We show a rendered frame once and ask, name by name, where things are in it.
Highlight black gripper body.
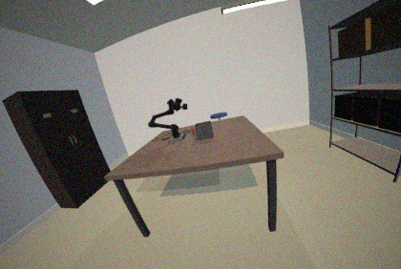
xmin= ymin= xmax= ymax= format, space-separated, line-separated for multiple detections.
xmin=169 ymin=103 xmax=187 ymax=110

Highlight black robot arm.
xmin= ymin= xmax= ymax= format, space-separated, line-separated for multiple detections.
xmin=148 ymin=98 xmax=182 ymax=138

